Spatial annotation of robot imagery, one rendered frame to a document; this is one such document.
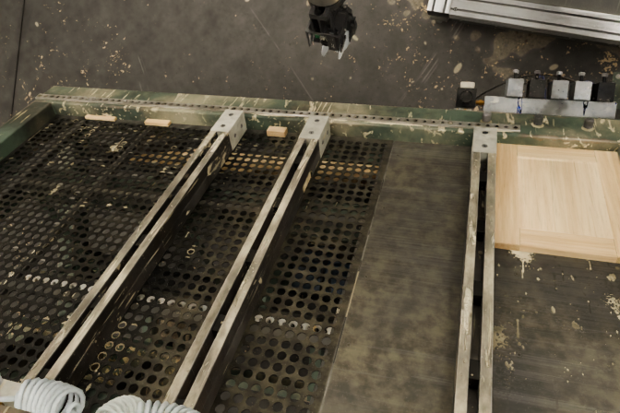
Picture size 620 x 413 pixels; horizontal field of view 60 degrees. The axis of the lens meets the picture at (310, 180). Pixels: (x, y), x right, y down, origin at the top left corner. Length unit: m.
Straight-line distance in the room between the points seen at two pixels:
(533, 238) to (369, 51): 1.47
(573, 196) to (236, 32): 1.84
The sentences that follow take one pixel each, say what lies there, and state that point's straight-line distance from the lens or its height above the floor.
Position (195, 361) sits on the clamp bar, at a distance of 1.07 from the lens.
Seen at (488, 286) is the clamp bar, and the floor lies 1.42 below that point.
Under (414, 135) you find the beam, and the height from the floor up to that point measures 0.89.
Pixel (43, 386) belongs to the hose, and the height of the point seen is 1.88.
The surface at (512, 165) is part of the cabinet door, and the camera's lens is 1.54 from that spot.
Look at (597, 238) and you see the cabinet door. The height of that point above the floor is 1.19.
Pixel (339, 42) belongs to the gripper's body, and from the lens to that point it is 1.10.
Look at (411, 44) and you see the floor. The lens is 2.55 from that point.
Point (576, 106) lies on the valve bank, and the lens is 1.80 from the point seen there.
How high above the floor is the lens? 2.51
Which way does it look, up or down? 73 degrees down
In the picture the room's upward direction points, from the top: 111 degrees counter-clockwise
